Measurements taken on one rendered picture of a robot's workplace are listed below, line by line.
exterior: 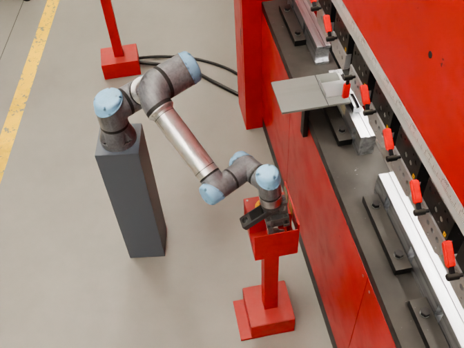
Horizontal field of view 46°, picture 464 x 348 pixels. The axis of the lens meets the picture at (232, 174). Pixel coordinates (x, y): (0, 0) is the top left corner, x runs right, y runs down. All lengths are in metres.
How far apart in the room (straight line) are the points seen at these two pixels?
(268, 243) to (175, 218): 1.12
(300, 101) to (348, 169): 0.31
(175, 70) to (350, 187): 0.73
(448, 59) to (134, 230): 1.77
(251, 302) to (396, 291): 0.95
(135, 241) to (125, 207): 0.27
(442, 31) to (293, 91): 0.88
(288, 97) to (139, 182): 0.75
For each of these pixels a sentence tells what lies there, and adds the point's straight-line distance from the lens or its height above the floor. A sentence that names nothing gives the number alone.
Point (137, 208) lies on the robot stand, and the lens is 2.54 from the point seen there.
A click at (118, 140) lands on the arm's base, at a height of 0.83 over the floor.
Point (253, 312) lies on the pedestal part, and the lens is 2.53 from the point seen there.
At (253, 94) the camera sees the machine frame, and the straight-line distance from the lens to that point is 3.21.
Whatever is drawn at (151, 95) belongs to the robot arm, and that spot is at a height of 1.24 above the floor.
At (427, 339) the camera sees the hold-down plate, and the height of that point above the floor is 0.90.
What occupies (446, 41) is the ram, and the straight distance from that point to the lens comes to 1.36.
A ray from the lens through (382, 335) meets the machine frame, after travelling 1.83.
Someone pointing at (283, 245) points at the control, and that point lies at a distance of 1.98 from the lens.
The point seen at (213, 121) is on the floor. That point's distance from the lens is 3.47.
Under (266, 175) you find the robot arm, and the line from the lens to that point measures 1.71.
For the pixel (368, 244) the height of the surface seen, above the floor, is 0.87.
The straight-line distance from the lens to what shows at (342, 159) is 2.06.
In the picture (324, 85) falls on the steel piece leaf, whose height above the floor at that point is 1.00.
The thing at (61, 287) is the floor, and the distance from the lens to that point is 2.90.
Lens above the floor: 2.38
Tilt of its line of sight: 49 degrees down
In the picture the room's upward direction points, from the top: 4 degrees counter-clockwise
